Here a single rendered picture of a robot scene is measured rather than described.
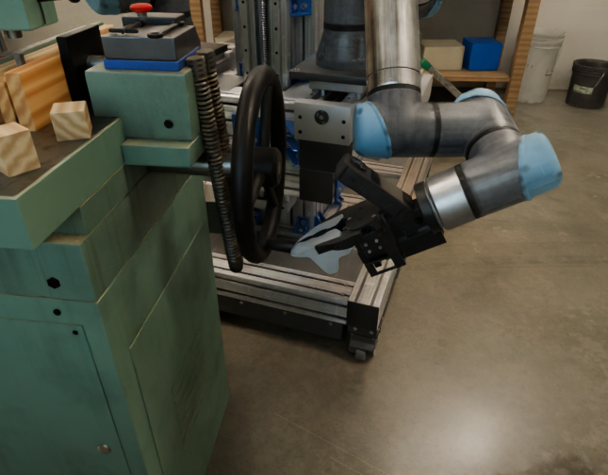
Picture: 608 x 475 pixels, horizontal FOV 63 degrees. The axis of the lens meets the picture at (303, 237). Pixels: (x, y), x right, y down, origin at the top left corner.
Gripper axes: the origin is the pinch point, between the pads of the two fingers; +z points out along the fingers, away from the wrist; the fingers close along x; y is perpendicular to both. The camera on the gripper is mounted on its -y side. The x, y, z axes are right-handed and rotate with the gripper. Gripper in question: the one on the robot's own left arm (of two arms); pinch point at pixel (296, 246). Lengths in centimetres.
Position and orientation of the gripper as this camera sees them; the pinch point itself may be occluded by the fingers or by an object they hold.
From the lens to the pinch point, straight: 71.9
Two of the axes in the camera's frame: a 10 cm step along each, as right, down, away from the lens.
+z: -8.6, 3.6, 3.6
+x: 1.3, -5.3, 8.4
